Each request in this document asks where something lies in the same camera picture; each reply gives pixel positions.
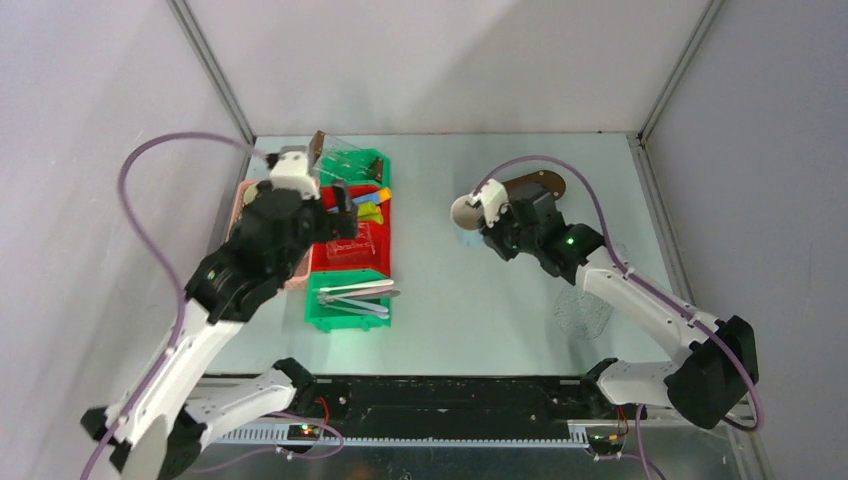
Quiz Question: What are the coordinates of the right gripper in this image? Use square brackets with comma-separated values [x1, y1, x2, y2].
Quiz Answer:
[477, 201, 540, 261]

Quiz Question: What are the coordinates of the clear acrylic holder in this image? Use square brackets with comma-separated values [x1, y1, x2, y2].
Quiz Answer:
[326, 222, 377, 266]

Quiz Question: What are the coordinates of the light blue mug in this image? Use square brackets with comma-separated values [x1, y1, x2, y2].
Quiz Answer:
[450, 194, 488, 248]

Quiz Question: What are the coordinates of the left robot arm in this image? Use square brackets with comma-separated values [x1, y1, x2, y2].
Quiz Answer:
[80, 180, 358, 479]

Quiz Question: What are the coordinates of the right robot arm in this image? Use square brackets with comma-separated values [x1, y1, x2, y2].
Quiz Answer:
[467, 180, 759, 429]

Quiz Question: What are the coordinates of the brown wooden oval tray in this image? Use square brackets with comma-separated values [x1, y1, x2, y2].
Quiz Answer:
[502, 170, 567, 201]

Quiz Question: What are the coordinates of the white toothbrush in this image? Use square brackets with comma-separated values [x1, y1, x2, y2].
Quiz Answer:
[318, 279, 395, 293]

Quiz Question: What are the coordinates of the clear textured oval tray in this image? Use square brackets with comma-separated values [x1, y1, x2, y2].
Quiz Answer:
[553, 284, 615, 341]

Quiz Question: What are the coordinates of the red plastic bin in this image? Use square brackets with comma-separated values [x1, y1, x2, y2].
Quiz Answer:
[310, 184, 392, 276]

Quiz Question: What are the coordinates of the green bin at back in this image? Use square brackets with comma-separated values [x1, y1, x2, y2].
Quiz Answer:
[317, 149, 391, 187]

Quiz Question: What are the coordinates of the pink perforated basket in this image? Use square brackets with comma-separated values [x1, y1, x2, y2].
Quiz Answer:
[225, 180, 313, 290]

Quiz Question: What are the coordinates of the clear holder with brown ends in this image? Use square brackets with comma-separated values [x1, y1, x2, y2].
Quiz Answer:
[309, 130, 390, 186]

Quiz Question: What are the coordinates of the green bin with toothbrushes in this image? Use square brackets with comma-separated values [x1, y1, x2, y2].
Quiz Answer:
[304, 269, 392, 333]

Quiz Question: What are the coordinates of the green mug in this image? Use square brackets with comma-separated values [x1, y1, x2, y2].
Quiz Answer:
[242, 183, 264, 205]

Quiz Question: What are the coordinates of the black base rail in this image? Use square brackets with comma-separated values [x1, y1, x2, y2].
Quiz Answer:
[158, 374, 750, 452]

